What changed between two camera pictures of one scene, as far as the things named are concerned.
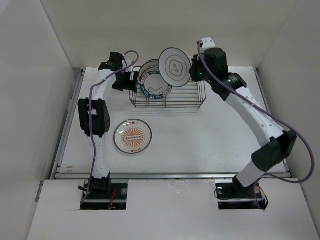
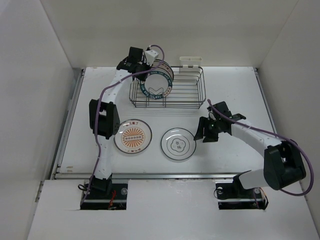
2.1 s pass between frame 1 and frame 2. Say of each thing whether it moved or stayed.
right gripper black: moved
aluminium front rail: stayed
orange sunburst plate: stayed
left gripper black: moved
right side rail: stayed
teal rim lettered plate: stayed
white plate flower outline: moved
